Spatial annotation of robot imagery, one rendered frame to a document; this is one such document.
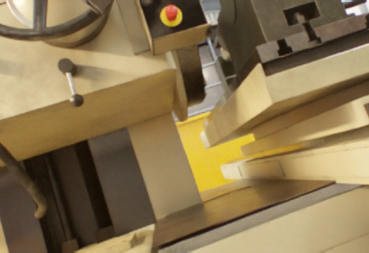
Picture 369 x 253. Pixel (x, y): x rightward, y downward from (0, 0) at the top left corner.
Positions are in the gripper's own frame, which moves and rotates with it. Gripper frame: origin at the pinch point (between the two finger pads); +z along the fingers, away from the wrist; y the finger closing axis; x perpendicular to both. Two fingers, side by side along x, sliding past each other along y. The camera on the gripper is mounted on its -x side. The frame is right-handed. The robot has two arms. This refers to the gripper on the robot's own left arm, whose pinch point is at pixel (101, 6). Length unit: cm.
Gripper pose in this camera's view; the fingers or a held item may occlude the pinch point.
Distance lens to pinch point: 74.4
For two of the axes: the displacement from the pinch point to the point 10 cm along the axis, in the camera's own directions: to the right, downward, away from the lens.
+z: -0.9, 1.6, 9.8
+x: -6.2, 7.7, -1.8
